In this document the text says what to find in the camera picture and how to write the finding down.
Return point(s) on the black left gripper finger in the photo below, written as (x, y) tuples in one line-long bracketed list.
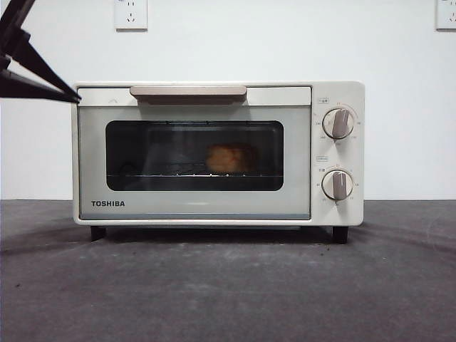
[(25, 85), (39, 62)]

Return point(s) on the golden brown bread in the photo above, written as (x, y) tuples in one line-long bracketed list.
[(228, 158)]

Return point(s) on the cream Toshiba toaster oven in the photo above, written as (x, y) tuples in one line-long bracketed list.
[(338, 92)]

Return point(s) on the cream oven knob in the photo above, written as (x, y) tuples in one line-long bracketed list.
[(337, 185), (338, 124)]

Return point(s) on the white wall socket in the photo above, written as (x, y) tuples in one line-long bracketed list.
[(447, 16), (131, 18)]

